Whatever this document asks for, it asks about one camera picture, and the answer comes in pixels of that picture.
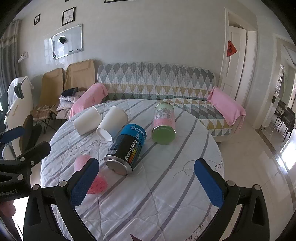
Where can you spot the striped white tablecloth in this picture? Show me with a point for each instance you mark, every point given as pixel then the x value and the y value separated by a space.
pixel 161 199

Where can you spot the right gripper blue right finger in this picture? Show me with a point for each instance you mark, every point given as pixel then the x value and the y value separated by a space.
pixel 252 222

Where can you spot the green pink metal can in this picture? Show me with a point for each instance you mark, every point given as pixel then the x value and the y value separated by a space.
pixel 163 126

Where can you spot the white paper cup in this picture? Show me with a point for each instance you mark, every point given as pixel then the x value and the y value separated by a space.
pixel 88 121
pixel 112 123

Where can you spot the grey striped curtain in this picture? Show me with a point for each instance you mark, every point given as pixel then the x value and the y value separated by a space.
pixel 9 56

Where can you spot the small black framed picture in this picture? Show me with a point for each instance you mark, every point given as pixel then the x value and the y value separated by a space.
pixel 37 19

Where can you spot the person's left hand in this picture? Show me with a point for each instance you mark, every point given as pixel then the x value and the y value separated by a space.
pixel 7 208

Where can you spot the pink towel right armrest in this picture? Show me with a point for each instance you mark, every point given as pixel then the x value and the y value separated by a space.
pixel 231 110

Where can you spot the white office chair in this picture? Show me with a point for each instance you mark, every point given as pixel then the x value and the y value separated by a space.
pixel 20 105

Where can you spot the pink towel armrest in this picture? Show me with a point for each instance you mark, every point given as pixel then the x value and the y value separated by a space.
pixel 93 96
pixel 231 110

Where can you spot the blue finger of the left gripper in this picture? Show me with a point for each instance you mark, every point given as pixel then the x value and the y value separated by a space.
pixel 26 161
pixel 10 135

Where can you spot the wall whiteboard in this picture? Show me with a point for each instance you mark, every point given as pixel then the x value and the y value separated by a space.
pixel 67 42

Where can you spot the tan folding chair left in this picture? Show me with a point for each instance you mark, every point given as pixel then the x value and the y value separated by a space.
pixel 51 89

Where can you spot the diamond patterned sofa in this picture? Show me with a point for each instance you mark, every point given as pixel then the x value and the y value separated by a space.
pixel 182 86

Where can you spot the folded pillows stack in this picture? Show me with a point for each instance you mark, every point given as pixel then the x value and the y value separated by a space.
pixel 66 101

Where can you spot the tan folding chair right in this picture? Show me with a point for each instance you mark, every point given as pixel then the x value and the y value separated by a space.
pixel 80 74

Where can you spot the white door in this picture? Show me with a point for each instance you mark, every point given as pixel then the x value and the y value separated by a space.
pixel 233 68

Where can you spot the red diamond door decoration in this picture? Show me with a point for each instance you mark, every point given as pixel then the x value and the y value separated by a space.
pixel 231 49

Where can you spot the pink plastic cup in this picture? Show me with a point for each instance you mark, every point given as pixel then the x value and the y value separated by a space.
pixel 92 182

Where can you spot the pink towel left armrest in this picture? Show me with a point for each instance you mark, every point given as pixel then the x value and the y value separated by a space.
pixel 93 96

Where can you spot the dark dining chairs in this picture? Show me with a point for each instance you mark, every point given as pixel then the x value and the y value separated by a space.
pixel 285 116

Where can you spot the tan folding chair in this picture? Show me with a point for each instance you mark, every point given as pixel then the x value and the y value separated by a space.
pixel 80 74
pixel 51 89

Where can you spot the blue black metal can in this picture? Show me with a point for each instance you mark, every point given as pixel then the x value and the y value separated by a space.
pixel 123 155

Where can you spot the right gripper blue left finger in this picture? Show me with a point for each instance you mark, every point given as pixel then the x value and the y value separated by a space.
pixel 40 222

